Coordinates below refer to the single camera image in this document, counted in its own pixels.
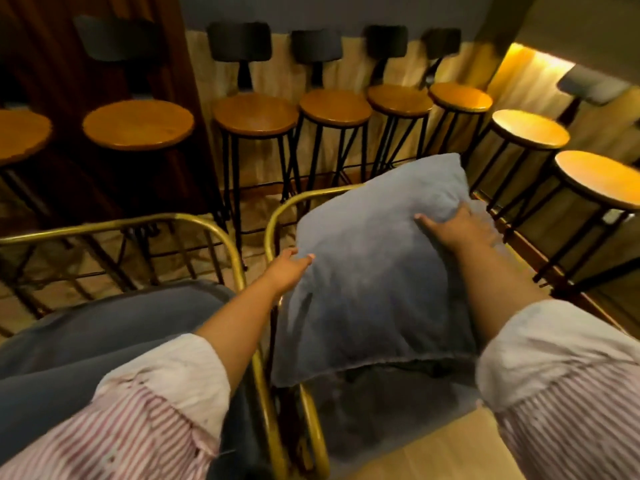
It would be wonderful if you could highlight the person's right forearm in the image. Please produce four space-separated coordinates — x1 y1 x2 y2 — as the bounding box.
451 240 552 346

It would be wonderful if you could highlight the blue chair seat pad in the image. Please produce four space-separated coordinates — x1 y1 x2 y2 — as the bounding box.
0 281 273 480

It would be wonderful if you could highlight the person's right hand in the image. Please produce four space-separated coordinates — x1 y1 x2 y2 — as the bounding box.
414 202 501 254

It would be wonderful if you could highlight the person's left hand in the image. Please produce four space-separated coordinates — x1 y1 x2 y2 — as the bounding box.
260 247 316 302

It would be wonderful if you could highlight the person's left forearm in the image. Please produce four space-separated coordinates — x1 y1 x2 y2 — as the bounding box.
194 277 282 395

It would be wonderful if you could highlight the dark grey chair seat pad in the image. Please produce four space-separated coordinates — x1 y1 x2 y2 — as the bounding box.
300 359 485 468

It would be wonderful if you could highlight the row of wooden bar stools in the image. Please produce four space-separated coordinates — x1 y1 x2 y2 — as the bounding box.
0 15 640 315

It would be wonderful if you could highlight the pink striped white shirt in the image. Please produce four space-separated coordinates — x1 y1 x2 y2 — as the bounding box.
0 298 640 480

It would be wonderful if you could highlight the gold metal frame chair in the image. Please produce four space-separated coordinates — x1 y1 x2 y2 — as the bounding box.
0 213 291 480
263 184 363 480

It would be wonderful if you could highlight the grey-blue square cushion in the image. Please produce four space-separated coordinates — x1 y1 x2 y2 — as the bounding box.
270 153 502 389

